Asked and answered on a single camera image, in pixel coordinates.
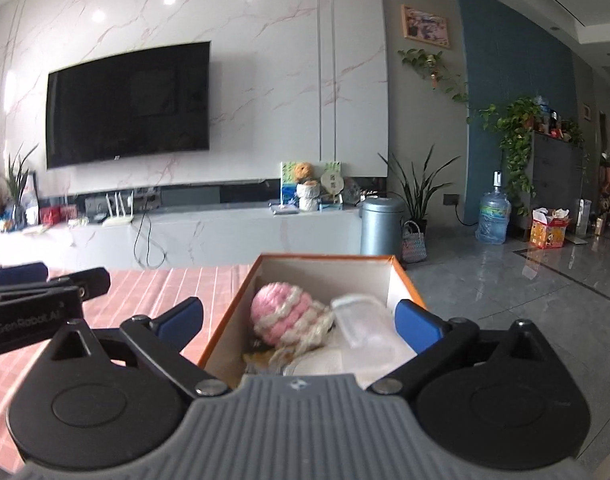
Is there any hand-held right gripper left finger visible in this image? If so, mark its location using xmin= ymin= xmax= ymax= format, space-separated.
xmin=38 ymin=296 xmax=233 ymax=401

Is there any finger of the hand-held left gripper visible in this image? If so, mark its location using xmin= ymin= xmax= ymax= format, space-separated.
xmin=0 ymin=261 xmax=48 ymax=287
xmin=45 ymin=267 xmax=111 ymax=302

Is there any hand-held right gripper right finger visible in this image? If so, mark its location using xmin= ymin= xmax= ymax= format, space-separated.
xmin=367 ymin=299 xmax=560 ymax=397

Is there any orange cardboard box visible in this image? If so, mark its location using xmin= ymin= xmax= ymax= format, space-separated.
xmin=197 ymin=253 xmax=428 ymax=392

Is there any clear yellow snack packet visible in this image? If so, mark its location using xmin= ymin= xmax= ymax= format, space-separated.
xmin=242 ymin=350 xmax=276 ymax=376

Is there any white drawstring bag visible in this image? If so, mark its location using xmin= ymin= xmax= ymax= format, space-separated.
xmin=280 ymin=345 xmax=381 ymax=378

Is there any pink white fluffy scrunchie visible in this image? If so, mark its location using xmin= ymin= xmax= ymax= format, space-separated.
xmin=250 ymin=282 xmax=335 ymax=361

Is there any pink checkered tablecloth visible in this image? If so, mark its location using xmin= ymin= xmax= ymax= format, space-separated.
xmin=0 ymin=264 xmax=256 ymax=471

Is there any white wifi router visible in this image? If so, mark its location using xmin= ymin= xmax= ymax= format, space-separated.
xmin=102 ymin=191 xmax=136 ymax=228

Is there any woven basket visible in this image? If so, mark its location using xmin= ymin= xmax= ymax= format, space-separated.
xmin=401 ymin=220 xmax=429 ymax=263

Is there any white marble tv console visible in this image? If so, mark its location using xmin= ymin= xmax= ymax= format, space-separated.
xmin=0 ymin=205 xmax=366 ymax=276

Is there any green plant in glass vase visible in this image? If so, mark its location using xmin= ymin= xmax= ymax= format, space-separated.
xmin=0 ymin=144 xmax=40 ymax=231

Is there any grey round trash can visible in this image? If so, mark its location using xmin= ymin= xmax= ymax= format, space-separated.
xmin=359 ymin=196 xmax=406 ymax=257

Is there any blue water jug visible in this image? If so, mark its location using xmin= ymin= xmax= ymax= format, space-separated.
xmin=475 ymin=171 xmax=512 ymax=245

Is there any tall green floor plant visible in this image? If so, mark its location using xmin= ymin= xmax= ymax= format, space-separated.
xmin=379 ymin=145 xmax=460 ymax=233

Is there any red yellow carton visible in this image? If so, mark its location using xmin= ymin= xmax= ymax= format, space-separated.
xmin=529 ymin=207 xmax=572 ymax=250

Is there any green blue painting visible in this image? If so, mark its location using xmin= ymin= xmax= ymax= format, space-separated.
xmin=280 ymin=161 xmax=342 ymax=210

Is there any round paper fan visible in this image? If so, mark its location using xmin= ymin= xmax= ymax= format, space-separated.
xmin=320 ymin=170 xmax=345 ymax=206

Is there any teddy bear figurine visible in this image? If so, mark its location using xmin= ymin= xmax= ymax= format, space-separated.
xmin=296 ymin=181 xmax=321 ymax=212

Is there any brown teddy bear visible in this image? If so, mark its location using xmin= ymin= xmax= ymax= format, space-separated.
xmin=291 ymin=161 xmax=317 ymax=184

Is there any grey drawer cabinet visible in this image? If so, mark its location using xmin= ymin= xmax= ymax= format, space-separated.
xmin=522 ymin=130 xmax=588 ymax=231

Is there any trailing pothos plant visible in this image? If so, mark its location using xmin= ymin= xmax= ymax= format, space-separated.
xmin=467 ymin=96 xmax=543 ymax=216

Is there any hanging vine plant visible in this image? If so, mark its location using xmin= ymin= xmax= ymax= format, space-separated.
xmin=397 ymin=47 xmax=470 ymax=103

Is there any black hanging cable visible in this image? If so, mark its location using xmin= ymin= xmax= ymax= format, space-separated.
xmin=134 ymin=210 xmax=167 ymax=268

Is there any black wall television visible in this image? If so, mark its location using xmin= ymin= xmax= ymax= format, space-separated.
xmin=45 ymin=41 xmax=212 ymax=170

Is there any wood framed wall picture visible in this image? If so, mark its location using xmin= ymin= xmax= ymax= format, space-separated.
xmin=401 ymin=4 xmax=451 ymax=50

